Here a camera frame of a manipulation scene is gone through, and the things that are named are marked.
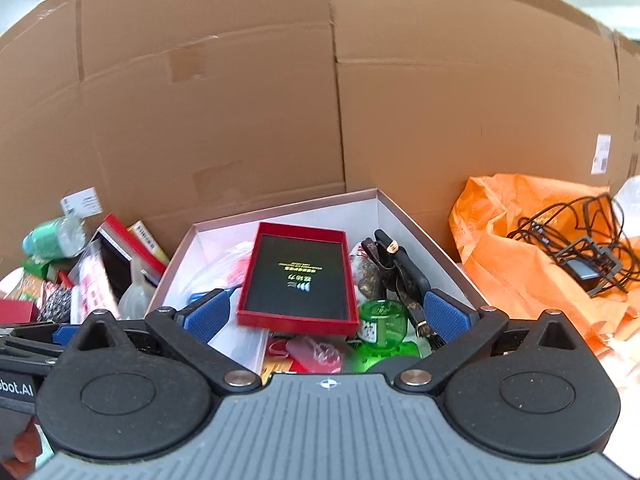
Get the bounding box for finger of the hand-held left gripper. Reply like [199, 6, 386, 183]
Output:
[0, 341, 61, 367]
[0, 323, 77, 347]

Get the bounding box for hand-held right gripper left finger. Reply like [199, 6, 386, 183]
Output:
[60, 287, 262, 395]

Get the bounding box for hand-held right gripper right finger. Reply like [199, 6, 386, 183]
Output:
[394, 288, 597, 394]

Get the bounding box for red tray box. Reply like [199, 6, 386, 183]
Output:
[236, 221, 360, 337]

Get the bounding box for white cardboard box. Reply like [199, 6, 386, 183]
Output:
[145, 188, 493, 376]

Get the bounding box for person's left hand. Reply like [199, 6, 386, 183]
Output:
[12, 429, 42, 464]

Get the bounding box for black white patterned packet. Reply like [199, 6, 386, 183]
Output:
[38, 282, 74, 324]

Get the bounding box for dark red box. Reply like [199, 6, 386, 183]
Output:
[0, 298, 42, 324]

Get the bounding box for clear plastic bag red contents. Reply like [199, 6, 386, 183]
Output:
[187, 241, 257, 311]

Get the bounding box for clear bag with pink print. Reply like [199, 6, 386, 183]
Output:
[69, 244, 124, 324]

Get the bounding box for colourful snack packet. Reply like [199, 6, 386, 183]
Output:
[14, 272, 51, 304]

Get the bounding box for green plastic jar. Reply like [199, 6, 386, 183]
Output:
[349, 299, 422, 374]

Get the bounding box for green packet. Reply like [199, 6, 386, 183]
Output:
[20, 257, 57, 282]

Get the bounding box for clear plastic bottle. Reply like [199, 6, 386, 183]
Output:
[117, 259, 154, 322]

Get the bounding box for orange plastic bag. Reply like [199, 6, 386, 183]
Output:
[448, 173, 640, 361]

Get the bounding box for clear pouch with dark contents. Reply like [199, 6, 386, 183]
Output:
[349, 241, 387, 307]

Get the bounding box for red black packaged item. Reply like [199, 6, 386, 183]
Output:
[89, 213, 169, 307]

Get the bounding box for yellow box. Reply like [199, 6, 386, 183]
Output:
[126, 220, 171, 267]

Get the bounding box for green plastic bottle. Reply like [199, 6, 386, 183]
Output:
[21, 215, 89, 262]

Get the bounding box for pink transparent plastic bag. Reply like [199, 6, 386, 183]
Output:
[286, 336, 347, 374]

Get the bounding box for white paper label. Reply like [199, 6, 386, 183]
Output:
[592, 134, 613, 175]
[60, 187, 104, 217]

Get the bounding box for black power adapter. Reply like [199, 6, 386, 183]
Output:
[554, 237, 620, 295]

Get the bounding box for white plastic bag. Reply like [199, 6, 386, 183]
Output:
[611, 176, 640, 242]

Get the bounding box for large brown cardboard box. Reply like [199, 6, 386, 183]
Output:
[325, 0, 622, 267]
[612, 30, 640, 188]
[0, 0, 347, 281]

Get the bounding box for black tangled cable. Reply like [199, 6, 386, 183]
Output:
[507, 192, 640, 297]

